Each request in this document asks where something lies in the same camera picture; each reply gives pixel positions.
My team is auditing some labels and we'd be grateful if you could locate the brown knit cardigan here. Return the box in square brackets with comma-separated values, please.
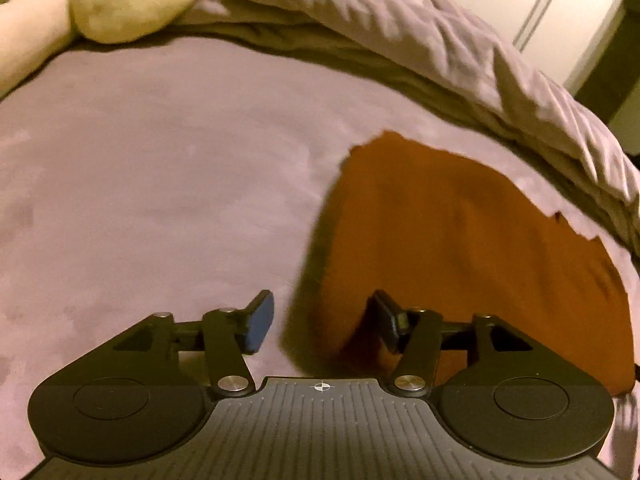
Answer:
[280, 130, 636, 397]

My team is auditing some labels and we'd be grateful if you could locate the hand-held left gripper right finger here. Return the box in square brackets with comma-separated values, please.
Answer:
[366, 289, 546, 398]

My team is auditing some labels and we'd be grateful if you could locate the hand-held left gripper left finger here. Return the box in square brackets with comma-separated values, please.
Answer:
[95, 290, 275, 398]

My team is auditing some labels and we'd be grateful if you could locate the purple duvet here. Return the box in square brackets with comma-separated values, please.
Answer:
[175, 0, 640, 261]

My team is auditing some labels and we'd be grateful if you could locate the cream long plush toy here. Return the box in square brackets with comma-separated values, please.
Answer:
[0, 0, 217, 97]

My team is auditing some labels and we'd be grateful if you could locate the purple bed sheet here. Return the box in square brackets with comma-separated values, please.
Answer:
[0, 35, 640, 480]

